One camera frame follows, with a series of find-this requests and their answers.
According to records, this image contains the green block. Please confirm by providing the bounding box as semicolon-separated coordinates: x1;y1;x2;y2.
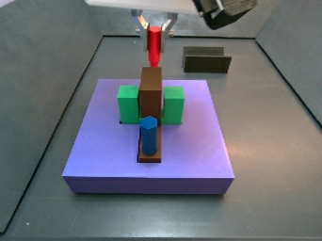
162;87;185;124
118;86;140;124

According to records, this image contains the red peg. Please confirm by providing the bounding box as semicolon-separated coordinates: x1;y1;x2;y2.
149;26;162;67

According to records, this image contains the blue hexagonal peg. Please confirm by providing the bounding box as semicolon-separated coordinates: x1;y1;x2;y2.
140;116;158;155

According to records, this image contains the left green block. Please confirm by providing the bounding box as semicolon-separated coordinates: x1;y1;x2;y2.
118;86;140;124

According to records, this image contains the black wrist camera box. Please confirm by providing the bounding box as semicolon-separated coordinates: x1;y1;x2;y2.
193;0;259;30

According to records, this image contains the black bracket holder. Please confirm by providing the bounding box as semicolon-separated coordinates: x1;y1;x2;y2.
184;46;232;73

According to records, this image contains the brown L-shaped block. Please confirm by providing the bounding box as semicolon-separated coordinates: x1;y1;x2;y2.
140;67;162;163

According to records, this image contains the right green block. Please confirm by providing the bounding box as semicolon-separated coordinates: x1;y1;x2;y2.
162;87;185;124

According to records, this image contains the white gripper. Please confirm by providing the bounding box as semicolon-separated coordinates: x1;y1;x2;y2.
85;0;198;51

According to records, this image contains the purple board base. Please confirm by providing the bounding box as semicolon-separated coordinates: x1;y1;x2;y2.
63;79;234;194

